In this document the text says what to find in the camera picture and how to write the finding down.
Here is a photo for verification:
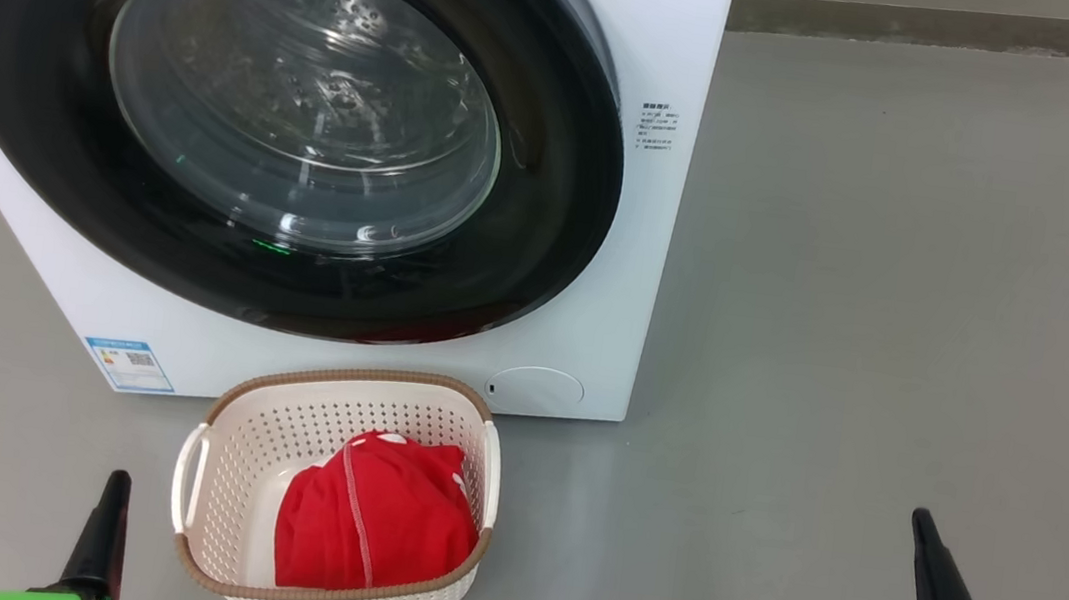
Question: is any round white filter cover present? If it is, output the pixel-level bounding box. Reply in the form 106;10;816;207
482;361;588;422

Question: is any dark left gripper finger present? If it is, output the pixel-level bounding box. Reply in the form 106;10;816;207
57;465;135;600

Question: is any cream perforated laundry basket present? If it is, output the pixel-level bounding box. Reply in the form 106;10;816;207
159;346;513;600

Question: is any grey baseboard strip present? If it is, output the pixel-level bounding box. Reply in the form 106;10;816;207
726;0;1069;70

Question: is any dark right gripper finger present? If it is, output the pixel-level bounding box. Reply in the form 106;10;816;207
903;507;999;600

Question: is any blue energy label sticker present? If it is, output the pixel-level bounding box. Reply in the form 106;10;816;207
79;334;181;397

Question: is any red garment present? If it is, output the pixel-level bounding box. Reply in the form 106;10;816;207
268;419;490;600

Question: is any white front-load washing machine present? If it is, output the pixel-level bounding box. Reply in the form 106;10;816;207
0;0;738;456

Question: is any black round glass washer door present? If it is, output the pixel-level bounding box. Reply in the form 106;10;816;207
0;0;644;371

